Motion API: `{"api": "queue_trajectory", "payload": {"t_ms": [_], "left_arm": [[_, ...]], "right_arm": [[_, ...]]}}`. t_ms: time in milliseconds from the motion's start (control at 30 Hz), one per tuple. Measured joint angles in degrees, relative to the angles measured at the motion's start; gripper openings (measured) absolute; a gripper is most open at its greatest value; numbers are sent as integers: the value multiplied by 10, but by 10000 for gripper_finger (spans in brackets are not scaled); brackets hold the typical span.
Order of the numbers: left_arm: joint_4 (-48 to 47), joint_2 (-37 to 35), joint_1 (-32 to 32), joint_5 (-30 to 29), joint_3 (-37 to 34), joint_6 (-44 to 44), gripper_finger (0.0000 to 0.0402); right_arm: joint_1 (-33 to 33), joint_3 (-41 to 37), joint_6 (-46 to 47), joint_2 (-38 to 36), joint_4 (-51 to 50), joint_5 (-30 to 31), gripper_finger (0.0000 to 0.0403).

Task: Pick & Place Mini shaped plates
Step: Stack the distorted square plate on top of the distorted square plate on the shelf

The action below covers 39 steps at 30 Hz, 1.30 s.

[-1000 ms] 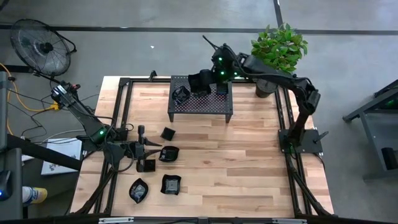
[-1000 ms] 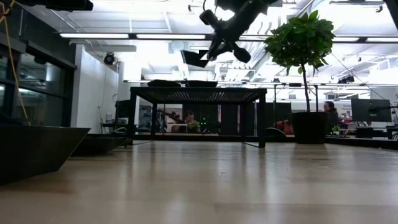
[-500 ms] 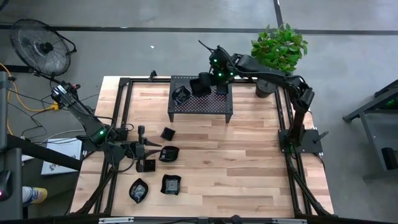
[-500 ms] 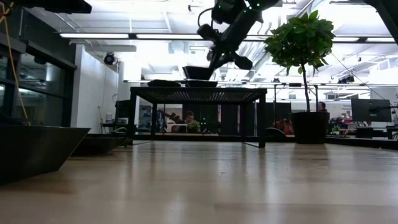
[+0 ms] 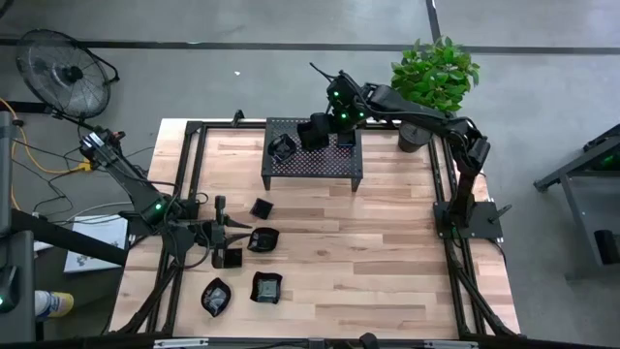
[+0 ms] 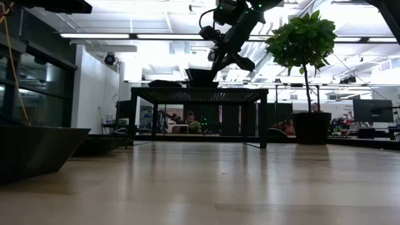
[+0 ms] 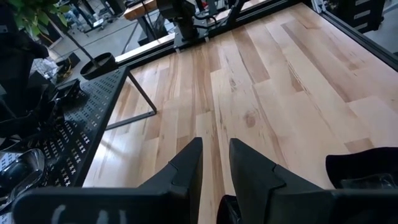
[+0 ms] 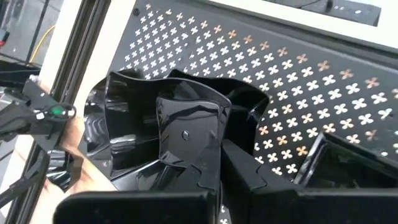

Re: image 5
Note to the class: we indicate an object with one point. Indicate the black rounded device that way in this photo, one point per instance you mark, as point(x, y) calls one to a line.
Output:
point(9, 286)
point(608, 247)

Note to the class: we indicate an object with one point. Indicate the black floor fan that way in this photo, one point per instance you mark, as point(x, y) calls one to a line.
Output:
point(63, 72)

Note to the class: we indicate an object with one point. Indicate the small black square plate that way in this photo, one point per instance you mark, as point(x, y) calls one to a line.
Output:
point(347, 140)
point(235, 259)
point(261, 208)

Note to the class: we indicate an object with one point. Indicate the black clamp lever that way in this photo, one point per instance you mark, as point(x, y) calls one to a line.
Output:
point(501, 212)
point(135, 213)

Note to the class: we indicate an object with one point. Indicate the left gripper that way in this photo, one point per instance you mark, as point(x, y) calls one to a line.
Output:
point(220, 208)

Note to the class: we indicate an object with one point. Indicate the silver metal bracket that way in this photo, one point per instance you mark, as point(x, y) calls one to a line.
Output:
point(450, 344)
point(179, 343)

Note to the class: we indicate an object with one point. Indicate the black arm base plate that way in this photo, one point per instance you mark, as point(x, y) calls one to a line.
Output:
point(486, 228)
point(137, 228)

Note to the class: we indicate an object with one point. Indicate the potted green plant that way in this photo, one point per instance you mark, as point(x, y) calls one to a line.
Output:
point(436, 63)

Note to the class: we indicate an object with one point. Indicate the black metal beam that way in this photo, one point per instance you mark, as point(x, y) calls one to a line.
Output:
point(58, 236)

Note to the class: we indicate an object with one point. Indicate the black wavy square plate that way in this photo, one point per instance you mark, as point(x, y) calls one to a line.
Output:
point(303, 138)
point(266, 288)

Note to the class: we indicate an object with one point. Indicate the yellow white spray can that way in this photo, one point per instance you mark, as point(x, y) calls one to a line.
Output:
point(53, 304)

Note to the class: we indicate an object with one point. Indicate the white printed booklet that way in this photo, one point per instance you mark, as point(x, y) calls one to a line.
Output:
point(97, 252)

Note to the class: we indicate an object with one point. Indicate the black control box green lights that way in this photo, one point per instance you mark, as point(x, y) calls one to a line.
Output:
point(609, 161)

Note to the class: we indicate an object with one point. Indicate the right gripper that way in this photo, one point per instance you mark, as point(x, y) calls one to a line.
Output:
point(322, 127)

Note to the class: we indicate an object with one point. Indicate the black leaf-shaped plate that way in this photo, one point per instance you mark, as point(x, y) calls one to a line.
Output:
point(282, 148)
point(216, 296)
point(263, 240)

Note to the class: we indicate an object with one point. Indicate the black perforated metal stand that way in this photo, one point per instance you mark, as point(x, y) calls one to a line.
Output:
point(315, 167)

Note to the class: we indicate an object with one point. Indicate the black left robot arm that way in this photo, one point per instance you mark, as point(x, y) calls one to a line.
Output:
point(128, 177)

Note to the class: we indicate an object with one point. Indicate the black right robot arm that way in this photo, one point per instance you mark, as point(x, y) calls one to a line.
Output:
point(466, 189)

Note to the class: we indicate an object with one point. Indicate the grey metal cart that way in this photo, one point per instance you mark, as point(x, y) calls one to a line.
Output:
point(583, 203)
point(24, 286)

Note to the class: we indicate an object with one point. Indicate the black table frame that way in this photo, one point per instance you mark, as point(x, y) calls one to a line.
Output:
point(450, 271)

